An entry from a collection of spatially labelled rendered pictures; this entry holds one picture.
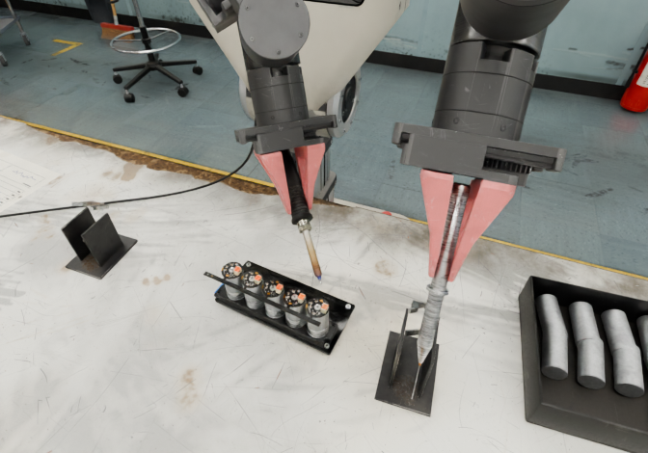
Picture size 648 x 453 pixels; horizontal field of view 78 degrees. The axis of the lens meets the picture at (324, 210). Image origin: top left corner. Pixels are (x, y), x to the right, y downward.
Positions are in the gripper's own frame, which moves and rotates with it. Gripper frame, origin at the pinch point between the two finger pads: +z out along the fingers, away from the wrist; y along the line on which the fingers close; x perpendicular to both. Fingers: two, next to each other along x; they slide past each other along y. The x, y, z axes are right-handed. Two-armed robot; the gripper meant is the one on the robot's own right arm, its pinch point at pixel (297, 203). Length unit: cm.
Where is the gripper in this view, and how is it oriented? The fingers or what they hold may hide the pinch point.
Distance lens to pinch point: 45.7
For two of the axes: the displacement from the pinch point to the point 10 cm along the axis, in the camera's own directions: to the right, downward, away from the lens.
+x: -2.8, -2.0, 9.4
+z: 1.5, 9.6, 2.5
